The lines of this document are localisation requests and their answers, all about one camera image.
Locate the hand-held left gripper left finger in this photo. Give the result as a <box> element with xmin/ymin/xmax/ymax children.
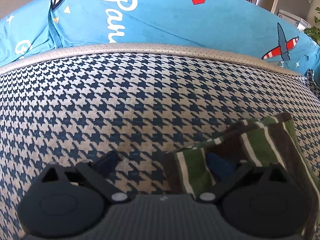
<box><xmin>37</xmin><ymin>151</ymin><xmax>134</xmax><ymax>205</ymax></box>

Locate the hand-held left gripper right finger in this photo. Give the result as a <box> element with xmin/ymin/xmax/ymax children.
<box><xmin>196</xmin><ymin>151</ymin><xmax>292</xmax><ymax>204</ymax></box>

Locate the green brown striped t-shirt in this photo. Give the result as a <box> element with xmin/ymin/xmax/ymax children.
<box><xmin>162</xmin><ymin>112</ymin><xmax>320</xmax><ymax>240</ymax></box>

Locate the houndstooth sofa seat cushion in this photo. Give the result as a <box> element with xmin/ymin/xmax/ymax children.
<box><xmin>0</xmin><ymin>42</ymin><xmax>320</xmax><ymax>240</ymax></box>

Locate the blue printed pillow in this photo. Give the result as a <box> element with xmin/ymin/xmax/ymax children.
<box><xmin>0</xmin><ymin>0</ymin><xmax>320</xmax><ymax>77</ymax></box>

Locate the green potted plant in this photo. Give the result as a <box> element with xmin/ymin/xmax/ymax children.
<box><xmin>304</xmin><ymin>7</ymin><xmax>320</xmax><ymax>43</ymax></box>

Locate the white chest freezer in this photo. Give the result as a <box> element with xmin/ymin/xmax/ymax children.
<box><xmin>277</xmin><ymin>9</ymin><xmax>312</xmax><ymax>30</ymax></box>

